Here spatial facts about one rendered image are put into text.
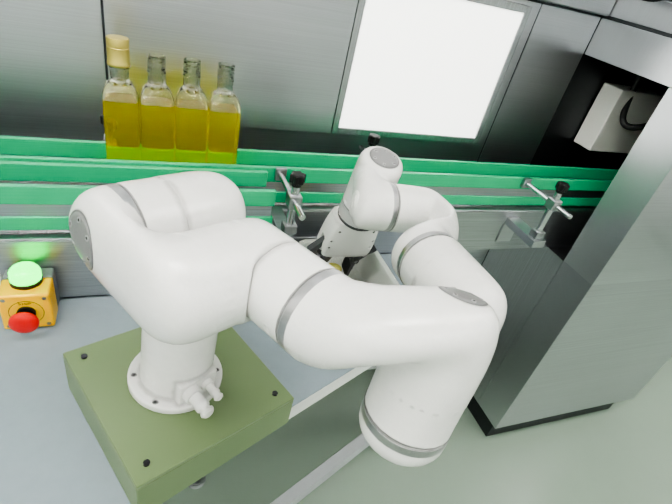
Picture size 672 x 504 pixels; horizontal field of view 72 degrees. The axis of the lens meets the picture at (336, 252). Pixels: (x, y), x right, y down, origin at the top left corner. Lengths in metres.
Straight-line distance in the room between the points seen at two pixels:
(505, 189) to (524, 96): 0.29
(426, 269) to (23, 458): 0.56
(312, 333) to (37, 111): 0.84
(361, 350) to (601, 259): 1.09
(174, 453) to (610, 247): 1.12
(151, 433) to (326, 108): 0.76
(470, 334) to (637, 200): 1.01
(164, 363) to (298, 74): 0.68
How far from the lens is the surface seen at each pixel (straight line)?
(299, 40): 1.04
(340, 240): 0.84
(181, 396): 0.66
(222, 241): 0.40
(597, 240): 1.39
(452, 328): 0.35
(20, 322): 0.85
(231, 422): 0.67
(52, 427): 0.77
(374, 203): 0.67
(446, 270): 0.50
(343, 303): 0.36
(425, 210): 0.71
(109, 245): 0.43
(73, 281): 0.92
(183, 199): 0.48
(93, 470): 0.73
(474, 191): 1.20
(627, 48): 1.41
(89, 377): 0.72
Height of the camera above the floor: 1.37
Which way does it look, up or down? 34 degrees down
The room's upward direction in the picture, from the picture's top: 14 degrees clockwise
